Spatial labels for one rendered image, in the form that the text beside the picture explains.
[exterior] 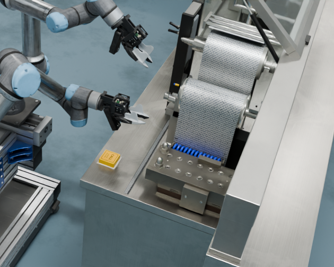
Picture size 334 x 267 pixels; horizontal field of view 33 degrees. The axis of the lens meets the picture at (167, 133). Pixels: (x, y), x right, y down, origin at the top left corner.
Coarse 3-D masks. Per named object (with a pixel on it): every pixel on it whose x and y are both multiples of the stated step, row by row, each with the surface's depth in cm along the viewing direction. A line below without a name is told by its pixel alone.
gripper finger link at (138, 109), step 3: (138, 105) 234; (141, 105) 234; (129, 108) 236; (132, 108) 236; (135, 108) 235; (138, 108) 235; (141, 108) 235; (129, 111) 237; (132, 111) 236; (135, 111) 236; (138, 111) 236; (141, 111) 236; (138, 114) 236; (141, 114) 235; (144, 114) 236; (141, 117) 236; (144, 117) 235; (147, 117) 235
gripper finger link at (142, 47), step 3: (141, 42) 221; (138, 45) 222; (141, 45) 222; (144, 45) 222; (138, 48) 222; (141, 48) 223; (144, 48) 223; (147, 48) 222; (150, 48) 222; (153, 48) 222; (141, 51) 223; (144, 51) 223; (147, 51) 223; (150, 51) 223; (147, 57) 224; (150, 57) 225; (147, 60) 224; (150, 60) 224
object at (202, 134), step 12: (180, 120) 227; (192, 120) 225; (204, 120) 223; (180, 132) 231; (192, 132) 229; (204, 132) 227; (216, 132) 224; (228, 132) 222; (180, 144) 235; (192, 144) 232; (204, 144) 230; (216, 144) 228; (228, 144) 226; (216, 156) 232
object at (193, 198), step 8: (184, 184) 219; (184, 192) 219; (192, 192) 218; (200, 192) 216; (208, 192) 217; (184, 200) 222; (192, 200) 220; (200, 200) 219; (192, 208) 223; (200, 208) 221
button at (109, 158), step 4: (104, 152) 241; (108, 152) 241; (112, 152) 241; (104, 156) 239; (108, 156) 239; (112, 156) 239; (116, 156) 240; (100, 160) 237; (104, 160) 237; (108, 160) 237; (112, 160) 238; (116, 160) 238; (104, 164) 238; (108, 164) 237; (112, 164) 236
